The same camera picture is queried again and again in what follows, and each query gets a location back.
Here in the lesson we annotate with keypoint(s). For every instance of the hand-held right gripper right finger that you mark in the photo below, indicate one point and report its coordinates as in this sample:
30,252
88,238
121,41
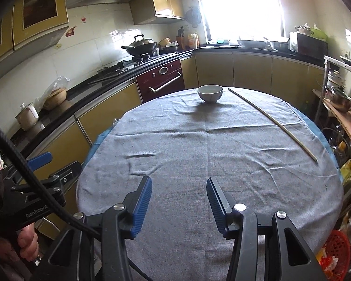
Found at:
215,205

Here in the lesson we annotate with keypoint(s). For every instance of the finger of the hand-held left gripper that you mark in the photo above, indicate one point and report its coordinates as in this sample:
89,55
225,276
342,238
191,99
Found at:
41,159
65,174

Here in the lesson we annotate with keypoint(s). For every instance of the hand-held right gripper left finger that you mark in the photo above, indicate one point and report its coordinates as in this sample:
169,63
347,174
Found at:
142,207

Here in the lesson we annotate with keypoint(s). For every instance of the red plastic basket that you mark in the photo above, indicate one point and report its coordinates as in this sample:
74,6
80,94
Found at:
337,246

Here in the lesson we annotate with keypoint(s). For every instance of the person's left hand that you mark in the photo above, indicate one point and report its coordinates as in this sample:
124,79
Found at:
26,241

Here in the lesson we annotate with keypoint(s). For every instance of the white electric pot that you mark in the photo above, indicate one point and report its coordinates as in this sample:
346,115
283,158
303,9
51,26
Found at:
27,118

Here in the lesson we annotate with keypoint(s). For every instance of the grey tablecloth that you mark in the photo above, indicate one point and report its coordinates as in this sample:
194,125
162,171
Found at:
222,152

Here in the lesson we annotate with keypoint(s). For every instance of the clay pot in plastic bag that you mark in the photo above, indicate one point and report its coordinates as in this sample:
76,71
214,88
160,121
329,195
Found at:
55,96

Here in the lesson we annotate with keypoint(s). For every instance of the yellow base cabinets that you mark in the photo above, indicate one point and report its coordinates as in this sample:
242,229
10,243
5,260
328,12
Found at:
105,114
251,70

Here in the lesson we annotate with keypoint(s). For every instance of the long wooden stick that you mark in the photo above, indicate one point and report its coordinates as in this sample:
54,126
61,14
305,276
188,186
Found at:
276,122

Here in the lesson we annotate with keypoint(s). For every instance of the white ceramic bowl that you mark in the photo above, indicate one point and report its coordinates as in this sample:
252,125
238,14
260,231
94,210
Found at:
210,95

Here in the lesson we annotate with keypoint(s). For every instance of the black gas stove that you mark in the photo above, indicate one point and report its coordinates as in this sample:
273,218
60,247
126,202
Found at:
120,67

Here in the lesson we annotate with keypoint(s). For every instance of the blue under cloth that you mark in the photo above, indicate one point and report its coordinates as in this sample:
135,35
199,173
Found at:
329,149

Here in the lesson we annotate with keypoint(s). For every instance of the dark red oven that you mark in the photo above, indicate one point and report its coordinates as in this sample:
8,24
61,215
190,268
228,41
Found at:
161,79

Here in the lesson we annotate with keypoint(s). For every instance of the yellow plastic bag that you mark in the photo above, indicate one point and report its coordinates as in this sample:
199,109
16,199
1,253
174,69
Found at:
348,170

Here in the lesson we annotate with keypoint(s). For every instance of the cooking oil bottle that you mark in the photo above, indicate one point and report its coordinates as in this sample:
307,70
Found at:
342,147

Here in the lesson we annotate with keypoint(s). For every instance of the black wok with lid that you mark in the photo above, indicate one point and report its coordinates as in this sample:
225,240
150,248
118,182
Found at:
140,46

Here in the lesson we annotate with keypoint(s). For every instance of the steel cooking pot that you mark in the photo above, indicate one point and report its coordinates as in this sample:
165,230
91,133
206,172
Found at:
339,101

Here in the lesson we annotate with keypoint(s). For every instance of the stack of kitchen bowls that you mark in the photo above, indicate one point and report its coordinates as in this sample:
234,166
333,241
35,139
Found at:
168,44

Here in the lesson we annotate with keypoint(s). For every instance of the orange seasoning bottles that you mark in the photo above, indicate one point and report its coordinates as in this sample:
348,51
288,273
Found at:
193,41

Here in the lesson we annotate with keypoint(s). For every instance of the metal basin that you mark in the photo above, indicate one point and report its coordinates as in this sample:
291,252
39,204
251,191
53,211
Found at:
253,43
279,45

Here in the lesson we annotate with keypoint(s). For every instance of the knife block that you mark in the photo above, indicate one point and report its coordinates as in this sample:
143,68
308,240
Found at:
180,39

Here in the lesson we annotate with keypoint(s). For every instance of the stacked steel pots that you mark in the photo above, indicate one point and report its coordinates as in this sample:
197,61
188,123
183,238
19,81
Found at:
335,79

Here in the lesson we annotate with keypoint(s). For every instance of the metal storage rack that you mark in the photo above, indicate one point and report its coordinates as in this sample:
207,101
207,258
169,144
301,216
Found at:
327,67

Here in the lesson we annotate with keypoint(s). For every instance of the dark microwave oven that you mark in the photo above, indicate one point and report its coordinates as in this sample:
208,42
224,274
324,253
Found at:
308,45

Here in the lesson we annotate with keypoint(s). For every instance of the dark hanging utensil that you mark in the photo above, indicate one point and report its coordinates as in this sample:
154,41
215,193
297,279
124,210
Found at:
192,16

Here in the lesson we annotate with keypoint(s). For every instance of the small steel pot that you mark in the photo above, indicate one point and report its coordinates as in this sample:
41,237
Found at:
302,30

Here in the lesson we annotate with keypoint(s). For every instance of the green bag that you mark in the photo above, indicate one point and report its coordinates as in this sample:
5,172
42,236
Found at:
318,34

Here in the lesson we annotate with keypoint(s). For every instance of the bright window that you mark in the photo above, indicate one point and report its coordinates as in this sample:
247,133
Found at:
239,5

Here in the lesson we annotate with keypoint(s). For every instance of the bottle wall sticker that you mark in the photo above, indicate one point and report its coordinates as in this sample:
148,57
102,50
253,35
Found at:
71,31

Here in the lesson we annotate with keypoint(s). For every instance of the wine glass wall sticker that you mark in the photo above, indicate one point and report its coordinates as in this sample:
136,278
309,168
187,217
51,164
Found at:
83,19

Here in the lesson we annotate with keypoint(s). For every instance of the small yellow wall cabinet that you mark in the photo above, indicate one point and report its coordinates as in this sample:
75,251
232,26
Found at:
156,7

